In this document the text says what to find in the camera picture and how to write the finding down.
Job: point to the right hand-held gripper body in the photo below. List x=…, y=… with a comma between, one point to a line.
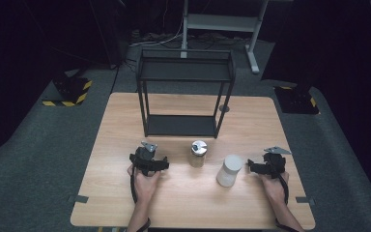
x=275, y=161

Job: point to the round grey table grommet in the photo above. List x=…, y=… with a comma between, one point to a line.
x=224, y=108

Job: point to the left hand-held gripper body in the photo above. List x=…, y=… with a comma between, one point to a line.
x=145, y=155

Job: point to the person's left hand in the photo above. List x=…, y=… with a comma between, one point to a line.
x=145, y=187

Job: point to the person's right hand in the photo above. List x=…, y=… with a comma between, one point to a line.
x=274, y=190

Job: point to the black metal shelf rack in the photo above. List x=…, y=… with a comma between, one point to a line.
x=180, y=125

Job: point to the grey tape strip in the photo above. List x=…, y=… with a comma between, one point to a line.
x=305, y=200
x=79, y=199

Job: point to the glass jar with metal lid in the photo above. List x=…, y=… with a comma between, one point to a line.
x=198, y=154

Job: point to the black yellow striped base plate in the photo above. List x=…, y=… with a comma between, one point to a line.
x=296, y=100
x=69, y=92

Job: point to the grey metal desk frame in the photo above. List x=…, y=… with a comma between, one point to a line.
x=220, y=22

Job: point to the white cylindrical container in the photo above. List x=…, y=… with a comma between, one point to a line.
x=228, y=172

